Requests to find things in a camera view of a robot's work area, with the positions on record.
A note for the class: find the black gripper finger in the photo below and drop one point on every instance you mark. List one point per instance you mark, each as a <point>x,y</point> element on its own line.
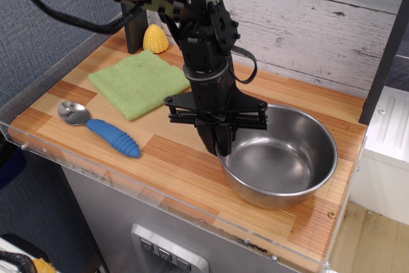
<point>208,136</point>
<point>225,134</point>

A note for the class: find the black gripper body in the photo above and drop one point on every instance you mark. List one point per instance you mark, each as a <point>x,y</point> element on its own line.
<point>215,99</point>

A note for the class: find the stainless steel bowl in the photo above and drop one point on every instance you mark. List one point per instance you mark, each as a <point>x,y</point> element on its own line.
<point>283,165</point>

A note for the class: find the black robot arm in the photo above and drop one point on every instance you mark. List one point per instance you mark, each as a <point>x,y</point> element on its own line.
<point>206,35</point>

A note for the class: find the green microfiber cloth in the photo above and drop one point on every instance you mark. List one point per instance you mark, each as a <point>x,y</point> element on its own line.
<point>139,84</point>

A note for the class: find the yellow toy corn cob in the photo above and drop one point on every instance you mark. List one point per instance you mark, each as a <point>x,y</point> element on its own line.
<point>155,39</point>

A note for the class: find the silver toy fridge cabinet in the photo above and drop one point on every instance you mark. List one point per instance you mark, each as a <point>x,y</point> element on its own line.
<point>111,213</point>

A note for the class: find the silver dispenser button panel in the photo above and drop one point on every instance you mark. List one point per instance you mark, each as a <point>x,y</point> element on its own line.
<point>164,255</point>

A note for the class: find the white ribbed box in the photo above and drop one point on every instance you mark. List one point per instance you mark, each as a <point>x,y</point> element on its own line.
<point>380,183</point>

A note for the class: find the clear acrylic table guard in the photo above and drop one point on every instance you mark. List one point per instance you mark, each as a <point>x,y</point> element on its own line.
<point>177,174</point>

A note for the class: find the yellow object bottom left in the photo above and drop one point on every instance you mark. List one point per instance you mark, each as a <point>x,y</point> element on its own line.
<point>43,266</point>

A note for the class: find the dark vertical post left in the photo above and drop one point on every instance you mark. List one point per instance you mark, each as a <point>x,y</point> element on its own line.
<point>136,23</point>

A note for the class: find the dark vertical post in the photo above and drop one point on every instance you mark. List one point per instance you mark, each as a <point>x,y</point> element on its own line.
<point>136,23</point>
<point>391,48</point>

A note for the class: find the blue handled metal spoon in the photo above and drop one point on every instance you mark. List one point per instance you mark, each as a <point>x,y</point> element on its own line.
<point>73,113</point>

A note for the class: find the dark vertical post right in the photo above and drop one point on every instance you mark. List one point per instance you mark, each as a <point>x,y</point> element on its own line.
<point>391,48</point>

